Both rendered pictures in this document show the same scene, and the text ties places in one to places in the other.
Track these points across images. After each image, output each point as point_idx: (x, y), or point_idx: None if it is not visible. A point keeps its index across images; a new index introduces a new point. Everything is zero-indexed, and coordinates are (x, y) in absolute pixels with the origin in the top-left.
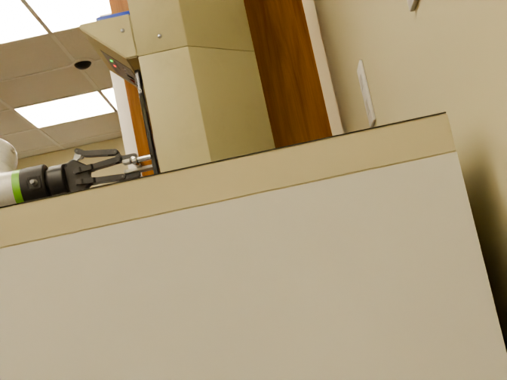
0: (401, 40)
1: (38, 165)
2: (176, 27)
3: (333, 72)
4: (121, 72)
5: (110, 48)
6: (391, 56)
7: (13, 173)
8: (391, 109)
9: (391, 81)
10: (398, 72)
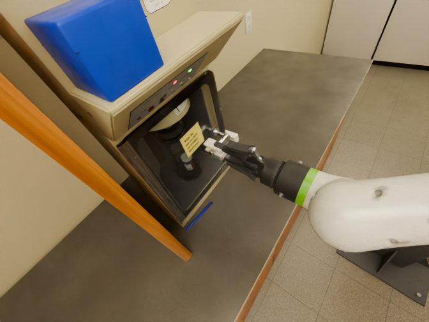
0: (235, 42)
1: (291, 163)
2: None
3: (52, 99)
4: (161, 94)
5: (223, 46)
6: (225, 48)
7: (316, 170)
8: (214, 66)
9: (219, 57)
10: (228, 52)
